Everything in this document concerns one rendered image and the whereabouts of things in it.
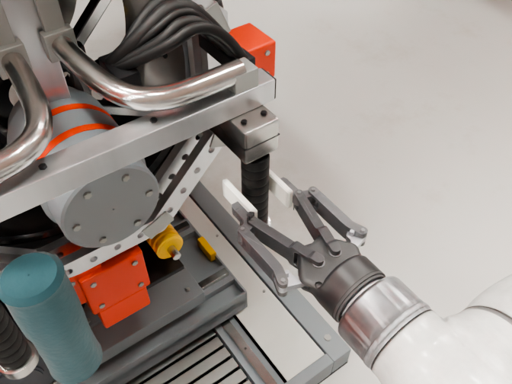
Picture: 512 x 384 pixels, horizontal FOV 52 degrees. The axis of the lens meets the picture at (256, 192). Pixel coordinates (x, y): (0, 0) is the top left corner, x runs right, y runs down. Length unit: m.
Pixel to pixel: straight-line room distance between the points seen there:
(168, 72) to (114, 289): 0.41
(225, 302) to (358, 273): 0.85
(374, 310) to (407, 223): 1.26
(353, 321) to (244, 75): 0.28
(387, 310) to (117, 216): 0.34
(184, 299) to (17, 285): 0.61
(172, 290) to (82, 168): 0.82
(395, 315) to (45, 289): 0.45
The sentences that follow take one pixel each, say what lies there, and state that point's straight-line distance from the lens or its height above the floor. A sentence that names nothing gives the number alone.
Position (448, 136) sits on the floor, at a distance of 2.16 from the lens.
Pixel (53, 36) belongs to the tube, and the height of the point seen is 1.02.
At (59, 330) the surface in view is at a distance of 0.82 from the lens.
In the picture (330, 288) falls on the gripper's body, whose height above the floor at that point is 0.85.
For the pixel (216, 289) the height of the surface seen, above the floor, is 0.16.
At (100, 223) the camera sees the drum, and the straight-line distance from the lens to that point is 0.67.
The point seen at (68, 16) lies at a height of 0.76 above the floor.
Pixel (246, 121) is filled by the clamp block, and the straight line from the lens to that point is 0.60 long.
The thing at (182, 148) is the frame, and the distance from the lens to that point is 0.93.
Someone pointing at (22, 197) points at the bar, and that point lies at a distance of 0.54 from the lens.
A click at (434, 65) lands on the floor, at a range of 2.55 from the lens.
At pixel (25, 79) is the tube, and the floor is 1.01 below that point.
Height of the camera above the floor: 1.33
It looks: 47 degrees down
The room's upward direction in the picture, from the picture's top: straight up
